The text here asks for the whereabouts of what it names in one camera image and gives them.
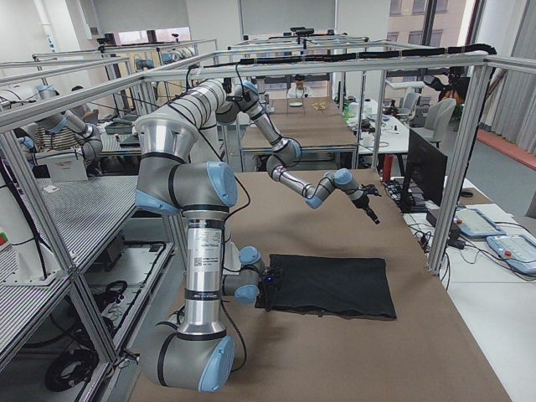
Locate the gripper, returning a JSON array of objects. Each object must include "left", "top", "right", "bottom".
[
  {"left": 352, "top": 193, "right": 380, "bottom": 224},
  {"left": 260, "top": 270, "right": 279, "bottom": 300}
]

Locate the black printed t-shirt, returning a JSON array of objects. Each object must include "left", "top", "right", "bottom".
[{"left": 255, "top": 254, "right": 396, "bottom": 319}]

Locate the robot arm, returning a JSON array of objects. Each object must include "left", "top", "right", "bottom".
[
  {"left": 135, "top": 80, "right": 379, "bottom": 229},
  {"left": 135, "top": 114, "right": 238, "bottom": 392}
]

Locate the black Huawei monitor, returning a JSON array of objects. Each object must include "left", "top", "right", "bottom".
[{"left": 399, "top": 129, "right": 447, "bottom": 213}]

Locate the teach pendant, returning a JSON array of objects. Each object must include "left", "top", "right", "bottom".
[
  {"left": 486, "top": 234, "right": 535, "bottom": 275},
  {"left": 453, "top": 209, "right": 506, "bottom": 239}
]

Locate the striped back table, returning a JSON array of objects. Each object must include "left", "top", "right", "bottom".
[{"left": 0, "top": 173, "right": 143, "bottom": 294}]

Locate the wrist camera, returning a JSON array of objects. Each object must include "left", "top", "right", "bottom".
[
  {"left": 265, "top": 267, "right": 284, "bottom": 288},
  {"left": 361, "top": 183, "right": 381, "bottom": 197}
]

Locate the aluminium cage frame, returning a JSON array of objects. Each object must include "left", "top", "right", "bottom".
[{"left": 0, "top": 52, "right": 536, "bottom": 365}]

